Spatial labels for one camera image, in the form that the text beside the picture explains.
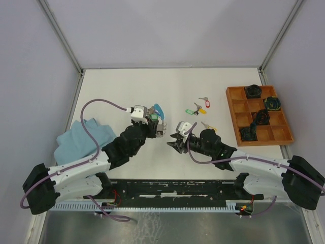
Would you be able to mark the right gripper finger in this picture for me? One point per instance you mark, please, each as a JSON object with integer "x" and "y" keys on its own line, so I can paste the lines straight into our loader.
{"x": 177, "y": 136}
{"x": 178, "y": 146}

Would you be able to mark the green key tag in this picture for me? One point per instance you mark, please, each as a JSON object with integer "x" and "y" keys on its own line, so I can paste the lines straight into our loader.
{"x": 189, "y": 111}

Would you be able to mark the dark floral scrunchie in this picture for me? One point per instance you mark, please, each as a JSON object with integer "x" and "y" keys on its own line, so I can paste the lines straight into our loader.
{"x": 249, "y": 133}

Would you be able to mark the green yellow scrunchie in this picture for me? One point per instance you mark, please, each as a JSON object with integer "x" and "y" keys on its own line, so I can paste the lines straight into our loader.
{"x": 272, "y": 103}

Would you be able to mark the silver key on yellow tag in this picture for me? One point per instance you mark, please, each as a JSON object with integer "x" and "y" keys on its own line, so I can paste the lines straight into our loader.
{"x": 198, "y": 106}

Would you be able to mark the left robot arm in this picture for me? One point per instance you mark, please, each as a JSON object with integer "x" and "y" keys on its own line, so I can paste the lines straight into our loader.
{"x": 86, "y": 177}

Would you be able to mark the black scrunchie top compartment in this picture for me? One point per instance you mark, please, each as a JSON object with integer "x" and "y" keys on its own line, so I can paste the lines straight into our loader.
{"x": 253, "y": 91}

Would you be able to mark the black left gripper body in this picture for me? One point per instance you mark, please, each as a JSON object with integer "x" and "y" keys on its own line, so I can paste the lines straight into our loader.
{"x": 148, "y": 130}

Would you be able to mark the light blue cable duct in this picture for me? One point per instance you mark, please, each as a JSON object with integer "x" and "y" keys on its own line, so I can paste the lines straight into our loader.
{"x": 152, "y": 207}

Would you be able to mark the black orange scrunchie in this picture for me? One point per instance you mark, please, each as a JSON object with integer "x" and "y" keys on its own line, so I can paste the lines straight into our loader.
{"x": 261, "y": 118}

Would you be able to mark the red key tag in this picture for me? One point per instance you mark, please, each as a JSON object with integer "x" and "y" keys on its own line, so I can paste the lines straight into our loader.
{"x": 207, "y": 103}

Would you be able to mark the light blue handle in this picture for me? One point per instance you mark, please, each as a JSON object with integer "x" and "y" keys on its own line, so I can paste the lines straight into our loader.
{"x": 159, "y": 111}

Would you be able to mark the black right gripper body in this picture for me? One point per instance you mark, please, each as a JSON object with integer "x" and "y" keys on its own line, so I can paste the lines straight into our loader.
{"x": 192, "y": 143}

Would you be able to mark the light blue cloth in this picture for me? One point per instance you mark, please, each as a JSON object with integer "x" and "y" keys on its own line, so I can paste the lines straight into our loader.
{"x": 75, "y": 143}

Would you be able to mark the yellow open key tag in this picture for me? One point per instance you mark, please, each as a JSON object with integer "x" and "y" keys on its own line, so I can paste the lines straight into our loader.
{"x": 210, "y": 127}

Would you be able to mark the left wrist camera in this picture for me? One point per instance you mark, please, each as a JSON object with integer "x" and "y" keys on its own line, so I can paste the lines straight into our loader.
{"x": 139, "y": 114}

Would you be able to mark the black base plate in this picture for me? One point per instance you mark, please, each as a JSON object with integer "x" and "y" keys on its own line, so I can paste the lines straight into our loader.
{"x": 133, "y": 188}

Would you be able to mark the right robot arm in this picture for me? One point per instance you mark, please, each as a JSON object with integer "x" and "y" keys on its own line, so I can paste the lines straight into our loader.
{"x": 294, "y": 179}

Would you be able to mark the wooden compartment tray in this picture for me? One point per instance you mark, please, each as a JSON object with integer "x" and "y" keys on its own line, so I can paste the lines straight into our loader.
{"x": 241, "y": 108}

